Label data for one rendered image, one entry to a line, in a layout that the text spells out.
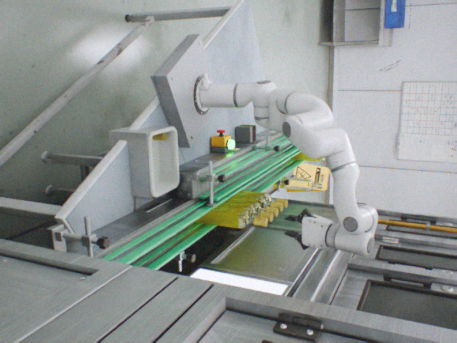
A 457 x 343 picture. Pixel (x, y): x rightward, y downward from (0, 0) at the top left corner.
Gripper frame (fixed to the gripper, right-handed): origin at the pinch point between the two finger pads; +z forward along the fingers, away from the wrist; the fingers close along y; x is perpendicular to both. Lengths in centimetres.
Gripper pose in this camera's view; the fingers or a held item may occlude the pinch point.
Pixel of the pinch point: (291, 226)
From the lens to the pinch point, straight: 161.2
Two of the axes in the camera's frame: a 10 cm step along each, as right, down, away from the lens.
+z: -7.6, -1.3, 6.3
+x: -6.5, 1.8, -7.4
